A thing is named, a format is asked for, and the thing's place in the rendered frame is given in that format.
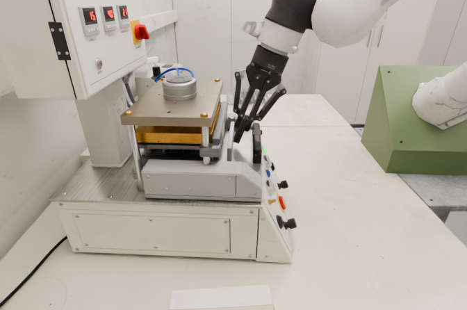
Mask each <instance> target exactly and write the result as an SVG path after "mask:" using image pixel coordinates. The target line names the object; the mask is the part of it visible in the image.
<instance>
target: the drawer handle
mask: <svg viewBox="0 0 467 310"><path fill-rule="evenodd" d="M252 138H253V163H261V159H262V146H261V131H260V124H259V123H256V122H255V123H253V125H252Z"/></svg>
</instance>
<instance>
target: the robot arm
mask: <svg viewBox="0 0 467 310"><path fill-rule="evenodd" d="M397 1H399V0H272V5H271V7H270V9H269V11H268V13H267V14H266V16H265V18H264V20H263V21H250V22H243V25H242V31H244V32H246V33H248V34H249V35H251V36H253V37H255V38H257V40H258V41H260V42H261V44H258V45H257V46H256V50H255V52H254V55H253V57H252V60H251V63H250V64H249V65H248V66H247V67H246V69H243V70H235V74H234V75H235V78H236V91H235V97H234V103H233V112H234V113H236V114H237V115H238V117H237V119H236V122H235V128H237V130H236V133H235V135H234V137H233V142H235V143H238V144H239V143H240V140H241V138H242V136H243V133H244V131H247V132H248V131H249V129H250V127H251V125H252V123H253V122H254V121H255V120H258V121H259V122H260V121H261V120H262V119H263V118H264V117H265V116H266V114H267V113H268V112H269V110H270V109H271V108H272V107H273V106H274V104H275V103H276V101H277V100H278V99H279V98H280V97H281V96H283V95H285V94H286V93H287V91H286V88H285V87H284V86H283V85H282V84H281V75H282V73H283V71H284V68H285V66H286V64H287V62H288V59H289V57H288V56H287V55H288V53H290V54H294V53H297V52H298V50H299V48H298V47H297V46H298V44H299V42H300V40H301V38H302V36H303V34H304V32H305V30H307V29H310V30H313V31H314V32H315V34H316V35H317V37H318V39H319V41H321V42H324V43H325V44H328V45H330V46H332V47H335V48H337V49H338V48H341V47H346V46H349V45H351V44H356V43H359V42H360V41H361V40H362V39H364V38H365V37H366V36H367V35H368V34H369V32H371V30H372V29H373V27H374V26H375V24H376V23H377V22H378V21H379V19H380V18H381V17H382V15H383V14H384V13H385V12H386V10H387V9H388V8H389V7H391V6H392V5H393V4H394V3H396V2H397ZM246 74H247V79H248V81H249V89H248V91H247V94H246V96H245V99H244V101H243V104H242V106H241V108H239V107H238V106H239V100H240V89H241V81H242V80H243V79H244V77H245V75H246ZM275 86H277V87H276V88H275V92H274V93H273V94H272V96H271V97H270V98H269V100H267V102H266V103H265V105H264V106H263V108H262V109H261V110H260V111H259V113H258V114H257V112H258V110H259V107H260V105H261V102H262V101H263V98H264V97H265V94H266V92H267V91H269V90H271V89H272V88H274V87H275ZM256 89H259V93H258V95H257V97H256V100H255V102H254V105H253V107H252V109H251V112H250V114H249V116H248V115H246V114H245V112H246V110H247V107H248V106H249V103H250V101H251V98H252V95H253V94H254V91H255V90H256ZM412 106H413V109H414V110H415V112H416V114H417V116H418V117H420V118H421V119H423V120H424V121H426V122H428V123H430V124H433V125H435V126H437V127H438V128H440V129H442V130H444V129H446V128H448V127H451V126H453V125H455V124H458V123H460V122H462V121H464V120H467V61H466V62H465V63H464V64H462V65H461V66H459V67H458V68H457V69H455V70H454V71H453V72H449V73H448V74H446V75H445V76H444V77H436V78H434V79H432V80H431V81H430V82H428V83H420V84H419V86H418V90H417V91H416V93H415V95H414V96H413V101H412Z"/></svg>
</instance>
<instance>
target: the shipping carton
mask: <svg viewBox="0 0 467 310"><path fill-rule="evenodd" d="M169 310H275V308H274V304H273V303H272V296H271V292H270V286H269V284H266V285H254V286H233V287H222V288H201V289H189V290H178V291H172V292H171V297H170V306H169Z"/></svg>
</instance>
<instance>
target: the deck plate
mask: <svg viewBox="0 0 467 310"><path fill-rule="evenodd" d="M134 165H135V164H134V160H133V154H132V155H131V156H130V158H129V159H128V161H127V162H126V163H125V164H124V166H123V167H122V168H103V167H92V161H91V158H89V159H88V160H87V161H86V162H85V163H84V164H83V165H82V166H81V167H80V168H79V169H78V170H77V171H76V172H75V173H74V174H73V175H72V176H71V177H70V178H69V179H68V180H67V181H66V182H65V183H64V184H63V185H62V186H61V187H60V188H59V189H58V190H57V191H56V192H55V193H54V194H53V195H52V196H51V197H50V198H49V201H50V202H82V203H102V204H142V205H163V206H203V207H223V208H244V209H262V208H263V198H262V201H261V202H244V201H223V200H202V199H161V198H146V197H145V190H138V188H137V185H138V180H137V179H134V178H133V172H132V168H133V166H134Z"/></svg>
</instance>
